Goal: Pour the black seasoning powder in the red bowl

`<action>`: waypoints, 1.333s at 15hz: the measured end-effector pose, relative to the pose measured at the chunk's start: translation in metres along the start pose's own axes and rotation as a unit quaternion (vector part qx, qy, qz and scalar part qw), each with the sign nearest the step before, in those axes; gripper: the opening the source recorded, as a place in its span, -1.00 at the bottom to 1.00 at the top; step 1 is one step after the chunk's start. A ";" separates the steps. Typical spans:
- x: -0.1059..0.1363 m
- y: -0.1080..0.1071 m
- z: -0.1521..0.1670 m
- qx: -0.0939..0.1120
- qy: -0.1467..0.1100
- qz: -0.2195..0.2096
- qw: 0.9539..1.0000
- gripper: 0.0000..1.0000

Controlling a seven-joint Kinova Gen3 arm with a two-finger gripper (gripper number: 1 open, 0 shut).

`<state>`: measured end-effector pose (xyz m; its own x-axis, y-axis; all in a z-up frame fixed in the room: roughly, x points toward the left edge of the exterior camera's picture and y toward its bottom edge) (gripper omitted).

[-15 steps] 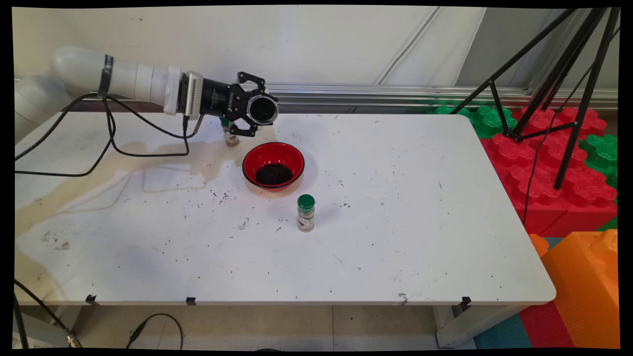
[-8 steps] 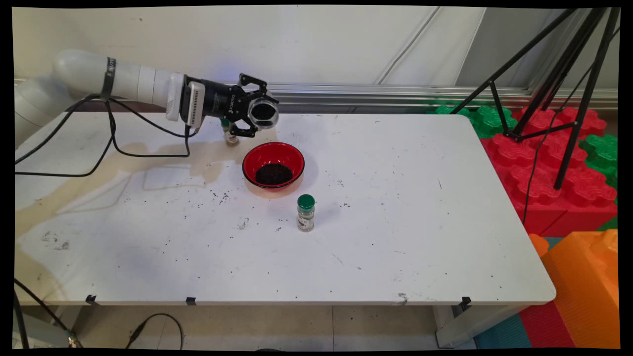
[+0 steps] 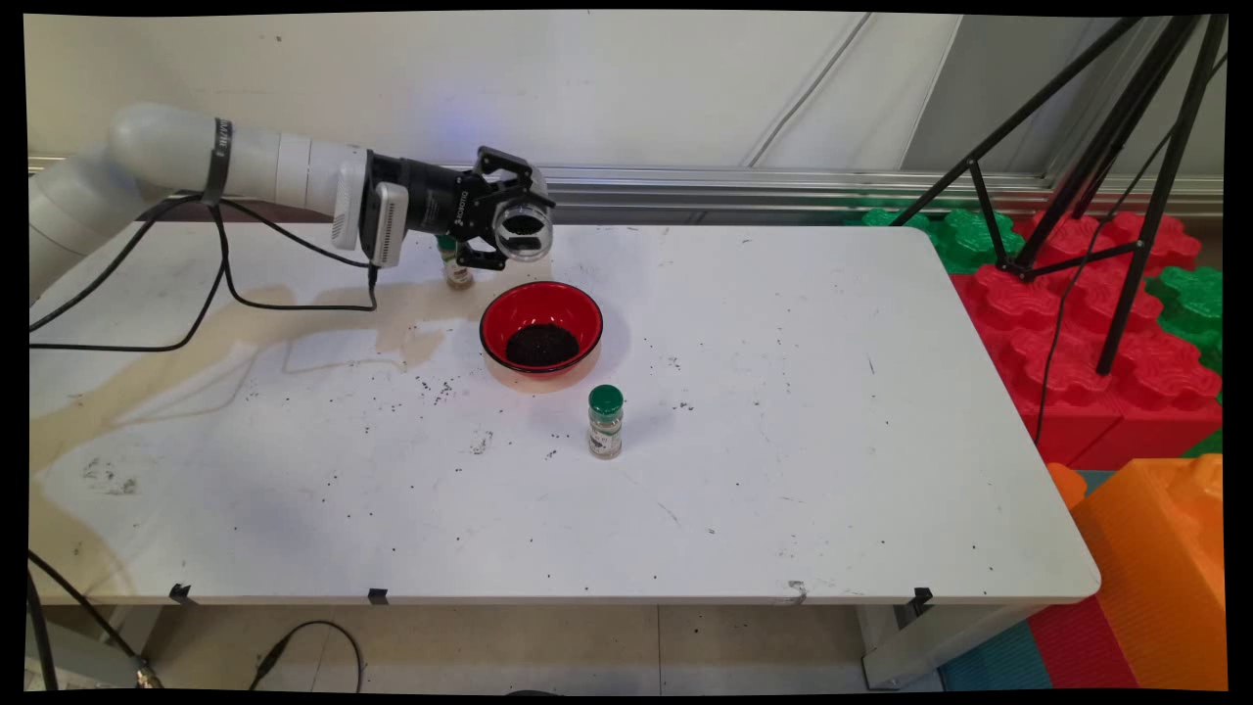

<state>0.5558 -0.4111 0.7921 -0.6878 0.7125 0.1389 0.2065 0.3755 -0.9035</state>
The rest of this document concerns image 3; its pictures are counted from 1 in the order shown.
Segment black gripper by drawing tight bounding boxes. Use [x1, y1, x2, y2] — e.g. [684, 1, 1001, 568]
[368, 147, 555, 273]

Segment clear plastic jar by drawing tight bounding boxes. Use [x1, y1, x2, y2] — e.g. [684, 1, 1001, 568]
[492, 193, 555, 263]

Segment black seeds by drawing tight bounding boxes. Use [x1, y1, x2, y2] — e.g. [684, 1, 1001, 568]
[504, 324, 580, 371]

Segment spice bottle with green lid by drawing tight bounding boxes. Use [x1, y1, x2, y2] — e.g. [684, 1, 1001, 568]
[438, 235, 476, 292]
[587, 385, 626, 459]

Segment red bowl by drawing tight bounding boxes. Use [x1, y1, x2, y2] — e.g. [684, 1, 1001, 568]
[479, 281, 605, 395]

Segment green foam block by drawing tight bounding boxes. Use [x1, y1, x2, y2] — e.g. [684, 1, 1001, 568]
[1145, 264, 1225, 375]
[861, 206, 1026, 275]

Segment large red foam block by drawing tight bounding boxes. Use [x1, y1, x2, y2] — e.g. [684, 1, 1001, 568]
[954, 211, 1225, 471]

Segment white table leg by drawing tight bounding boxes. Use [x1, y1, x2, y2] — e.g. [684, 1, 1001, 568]
[861, 602, 1041, 691]

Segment black tripod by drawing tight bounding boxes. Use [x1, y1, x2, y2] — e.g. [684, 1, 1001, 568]
[891, 15, 1230, 378]

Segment blue floor mat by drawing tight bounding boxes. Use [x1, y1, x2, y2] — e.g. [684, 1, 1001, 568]
[940, 619, 1053, 691]

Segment orange foam block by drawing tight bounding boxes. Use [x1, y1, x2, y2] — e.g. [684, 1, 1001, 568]
[1047, 455, 1230, 691]

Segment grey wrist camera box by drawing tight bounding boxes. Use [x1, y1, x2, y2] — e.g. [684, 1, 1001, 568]
[360, 180, 408, 270]

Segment aluminium wall rail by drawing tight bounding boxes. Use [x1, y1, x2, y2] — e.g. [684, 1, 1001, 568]
[29, 155, 1225, 221]

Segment black camera cable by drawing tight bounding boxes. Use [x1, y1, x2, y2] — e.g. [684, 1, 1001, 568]
[29, 196, 381, 352]

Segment black arm strap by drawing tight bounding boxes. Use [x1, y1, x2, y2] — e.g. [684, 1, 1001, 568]
[201, 117, 236, 205]

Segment black floor cable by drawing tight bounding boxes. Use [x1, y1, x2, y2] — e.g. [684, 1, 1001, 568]
[27, 548, 164, 691]
[250, 620, 365, 691]

